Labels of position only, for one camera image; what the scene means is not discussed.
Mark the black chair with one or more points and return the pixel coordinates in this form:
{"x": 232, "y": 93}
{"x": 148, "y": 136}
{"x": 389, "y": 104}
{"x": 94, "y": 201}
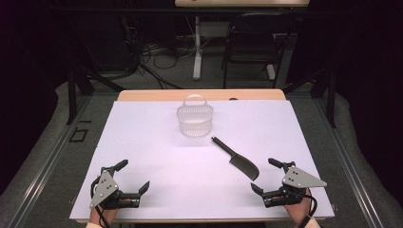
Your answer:
{"x": 253, "y": 41}

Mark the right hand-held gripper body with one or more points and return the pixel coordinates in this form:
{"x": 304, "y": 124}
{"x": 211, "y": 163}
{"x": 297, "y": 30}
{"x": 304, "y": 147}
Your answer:
{"x": 299, "y": 179}

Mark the white plastic basket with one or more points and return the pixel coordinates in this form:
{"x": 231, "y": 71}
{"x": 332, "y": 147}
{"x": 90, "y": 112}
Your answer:
{"x": 195, "y": 122}

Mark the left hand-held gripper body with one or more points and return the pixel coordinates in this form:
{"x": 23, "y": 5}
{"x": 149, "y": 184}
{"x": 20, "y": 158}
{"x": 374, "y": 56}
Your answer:
{"x": 106, "y": 188}

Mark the person's right hand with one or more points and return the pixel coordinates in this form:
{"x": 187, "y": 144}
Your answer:
{"x": 299, "y": 212}

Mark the white table cover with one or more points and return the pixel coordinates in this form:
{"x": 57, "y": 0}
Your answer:
{"x": 177, "y": 164}

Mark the white desk leg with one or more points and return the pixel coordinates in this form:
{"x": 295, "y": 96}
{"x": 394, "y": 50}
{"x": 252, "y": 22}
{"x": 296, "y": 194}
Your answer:
{"x": 197, "y": 57}
{"x": 270, "y": 72}

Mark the person's left hand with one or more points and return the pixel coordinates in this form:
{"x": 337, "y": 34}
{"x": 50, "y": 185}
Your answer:
{"x": 103, "y": 215}

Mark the light wooden desk top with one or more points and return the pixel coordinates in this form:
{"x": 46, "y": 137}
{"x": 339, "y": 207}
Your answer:
{"x": 240, "y": 3}

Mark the grey box under desk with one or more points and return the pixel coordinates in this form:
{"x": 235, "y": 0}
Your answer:
{"x": 214, "y": 30}

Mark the light wooden table edge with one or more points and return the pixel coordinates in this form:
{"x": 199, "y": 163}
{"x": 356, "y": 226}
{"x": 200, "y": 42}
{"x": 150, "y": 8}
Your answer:
{"x": 152, "y": 95}

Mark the black comb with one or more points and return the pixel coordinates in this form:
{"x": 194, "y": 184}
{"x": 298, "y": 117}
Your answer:
{"x": 244, "y": 164}

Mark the black metal stand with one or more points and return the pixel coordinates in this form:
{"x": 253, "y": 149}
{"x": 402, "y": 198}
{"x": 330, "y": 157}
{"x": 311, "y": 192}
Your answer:
{"x": 331, "y": 98}
{"x": 72, "y": 95}

